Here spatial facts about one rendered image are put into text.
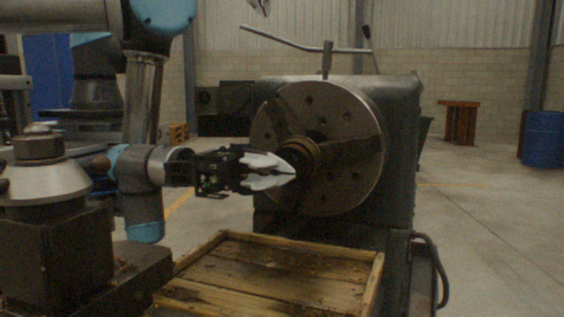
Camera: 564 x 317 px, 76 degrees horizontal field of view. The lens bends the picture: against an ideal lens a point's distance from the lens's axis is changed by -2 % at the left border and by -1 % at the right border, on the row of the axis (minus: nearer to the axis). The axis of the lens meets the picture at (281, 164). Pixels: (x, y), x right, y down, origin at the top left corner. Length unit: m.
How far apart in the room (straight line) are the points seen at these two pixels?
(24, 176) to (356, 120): 0.61
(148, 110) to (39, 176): 0.49
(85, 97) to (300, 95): 0.63
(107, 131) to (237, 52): 10.06
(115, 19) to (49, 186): 0.39
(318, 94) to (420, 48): 10.59
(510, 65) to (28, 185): 12.14
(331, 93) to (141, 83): 0.40
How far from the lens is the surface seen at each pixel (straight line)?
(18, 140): 0.38
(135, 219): 0.74
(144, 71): 0.83
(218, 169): 0.58
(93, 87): 1.18
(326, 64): 0.84
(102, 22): 0.70
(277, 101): 0.80
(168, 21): 0.68
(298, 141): 0.70
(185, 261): 0.73
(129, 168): 0.71
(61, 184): 0.36
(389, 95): 0.94
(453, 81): 11.63
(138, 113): 0.82
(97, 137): 1.17
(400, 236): 1.00
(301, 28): 11.04
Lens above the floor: 1.21
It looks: 11 degrees down
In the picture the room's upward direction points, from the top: straight up
